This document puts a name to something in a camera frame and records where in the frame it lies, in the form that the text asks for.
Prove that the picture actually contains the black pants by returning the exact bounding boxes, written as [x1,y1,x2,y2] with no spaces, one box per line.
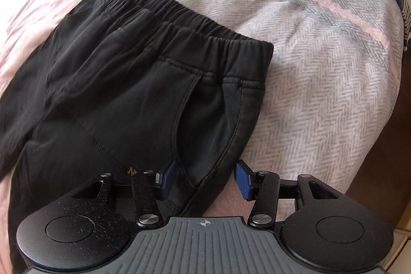
[0,0,275,271]

